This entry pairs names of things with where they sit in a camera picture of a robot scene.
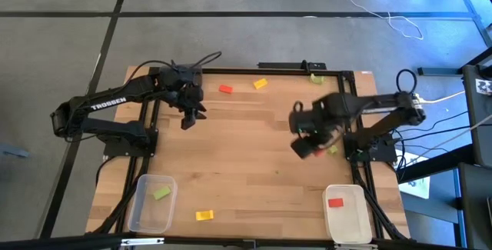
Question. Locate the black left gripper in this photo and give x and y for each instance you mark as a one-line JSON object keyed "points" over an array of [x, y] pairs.
{"points": [[188, 96]]}

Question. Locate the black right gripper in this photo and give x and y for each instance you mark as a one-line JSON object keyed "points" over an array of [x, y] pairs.
{"points": [[305, 148]]}

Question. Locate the red wedge block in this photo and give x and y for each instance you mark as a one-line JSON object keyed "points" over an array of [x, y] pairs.
{"points": [[319, 152]]}

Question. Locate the green cube block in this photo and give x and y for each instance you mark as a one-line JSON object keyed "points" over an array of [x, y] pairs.
{"points": [[333, 150]]}

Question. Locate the red arch block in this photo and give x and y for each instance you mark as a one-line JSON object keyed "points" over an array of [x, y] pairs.
{"points": [[335, 202]]}

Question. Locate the green arch block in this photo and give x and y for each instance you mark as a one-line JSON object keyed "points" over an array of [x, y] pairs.
{"points": [[317, 79]]}

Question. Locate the yellow block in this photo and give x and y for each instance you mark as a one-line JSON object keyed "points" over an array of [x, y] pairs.
{"points": [[260, 84], [204, 215]]}

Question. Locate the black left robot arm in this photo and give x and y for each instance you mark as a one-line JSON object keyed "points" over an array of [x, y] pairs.
{"points": [[107, 102]]}

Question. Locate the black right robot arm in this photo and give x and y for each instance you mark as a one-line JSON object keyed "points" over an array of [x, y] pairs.
{"points": [[384, 102]]}

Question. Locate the black mounting bar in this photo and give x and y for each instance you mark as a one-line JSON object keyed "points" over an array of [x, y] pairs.
{"points": [[280, 65]]}

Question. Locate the white plastic bin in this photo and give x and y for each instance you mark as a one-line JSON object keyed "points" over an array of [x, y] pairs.
{"points": [[348, 227]]}

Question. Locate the clear plastic container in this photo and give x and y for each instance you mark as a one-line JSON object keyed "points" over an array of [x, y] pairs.
{"points": [[146, 219]]}

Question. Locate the white paper sheet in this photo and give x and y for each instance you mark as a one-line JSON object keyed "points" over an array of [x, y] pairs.
{"points": [[419, 186]]}

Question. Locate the dark grey table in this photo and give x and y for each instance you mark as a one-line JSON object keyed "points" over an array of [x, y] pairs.
{"points": [[478, 134], [476, 211]]}

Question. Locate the grey floor object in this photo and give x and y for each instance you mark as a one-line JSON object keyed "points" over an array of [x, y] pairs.
{"points": [[13, 150]]}

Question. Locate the fiducial marker tag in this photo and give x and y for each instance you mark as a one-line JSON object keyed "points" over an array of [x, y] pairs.
{"points": [[484, 87]]}

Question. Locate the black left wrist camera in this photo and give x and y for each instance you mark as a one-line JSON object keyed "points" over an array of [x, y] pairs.
{"points": [[182, 75]]}

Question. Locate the black table frame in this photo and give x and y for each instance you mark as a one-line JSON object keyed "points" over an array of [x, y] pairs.
{"points": [[269, 72]]}

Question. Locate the silver bracket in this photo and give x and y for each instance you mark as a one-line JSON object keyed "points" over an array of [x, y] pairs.
{"points": [[142, 241]]}

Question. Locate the black overhead gantry frame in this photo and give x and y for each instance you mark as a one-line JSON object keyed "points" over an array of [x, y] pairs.
{"points": [[77, 242]]}

